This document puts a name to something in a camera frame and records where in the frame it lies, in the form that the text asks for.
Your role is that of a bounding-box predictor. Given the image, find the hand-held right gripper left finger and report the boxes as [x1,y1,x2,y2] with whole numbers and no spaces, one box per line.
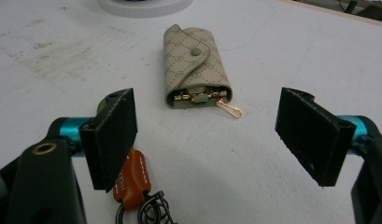
[48,88,139,192]

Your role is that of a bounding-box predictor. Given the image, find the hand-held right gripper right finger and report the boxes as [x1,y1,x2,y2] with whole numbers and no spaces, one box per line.
[275,87,372,188]

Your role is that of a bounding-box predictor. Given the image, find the brown leather key fob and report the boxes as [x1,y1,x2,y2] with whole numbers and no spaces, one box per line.
[112,149,152,210]

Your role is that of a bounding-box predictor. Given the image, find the dark metal key rings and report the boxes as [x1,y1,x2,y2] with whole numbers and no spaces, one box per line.
[115,190,178,224]

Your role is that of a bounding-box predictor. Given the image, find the beige patterned key case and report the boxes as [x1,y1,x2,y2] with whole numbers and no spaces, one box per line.
[163,23,244,119]

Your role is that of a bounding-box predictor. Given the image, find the white round base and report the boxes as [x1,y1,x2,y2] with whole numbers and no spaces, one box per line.
[97,0,194,19]

